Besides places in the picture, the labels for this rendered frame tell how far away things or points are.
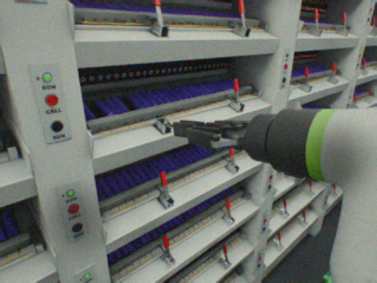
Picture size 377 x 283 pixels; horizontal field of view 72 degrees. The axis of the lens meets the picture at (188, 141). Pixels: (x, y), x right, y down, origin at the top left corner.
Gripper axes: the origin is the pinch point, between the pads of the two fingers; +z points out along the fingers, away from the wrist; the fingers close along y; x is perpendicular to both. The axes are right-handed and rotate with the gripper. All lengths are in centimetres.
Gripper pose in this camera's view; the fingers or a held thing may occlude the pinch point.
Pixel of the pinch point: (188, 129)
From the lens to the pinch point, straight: 53.0
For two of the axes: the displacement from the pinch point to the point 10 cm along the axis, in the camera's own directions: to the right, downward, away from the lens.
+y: 7.4, -2.5, 6.2
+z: -6.6, -1.1, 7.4
